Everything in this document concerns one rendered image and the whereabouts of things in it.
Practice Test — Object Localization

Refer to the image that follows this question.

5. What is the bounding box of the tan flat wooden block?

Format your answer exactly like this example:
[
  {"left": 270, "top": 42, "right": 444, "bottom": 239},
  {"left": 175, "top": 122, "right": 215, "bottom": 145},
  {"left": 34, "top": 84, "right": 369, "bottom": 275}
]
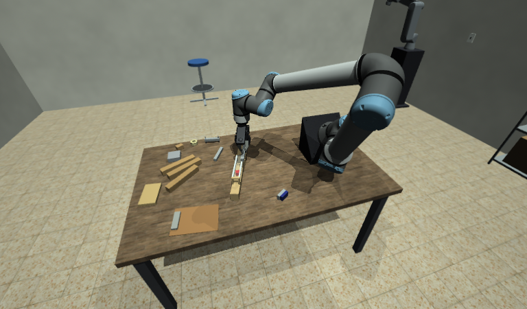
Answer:
[{"left": 138, "top": 183, "right": 162, "bottom": 207}]

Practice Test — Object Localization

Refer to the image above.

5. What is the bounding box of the tan clipboard with grey clip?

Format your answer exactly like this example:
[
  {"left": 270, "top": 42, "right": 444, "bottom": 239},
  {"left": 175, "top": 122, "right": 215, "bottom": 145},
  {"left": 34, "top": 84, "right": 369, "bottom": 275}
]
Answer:
[{"left": 169, "top": 205, "right": 217, "bottom": 236}]

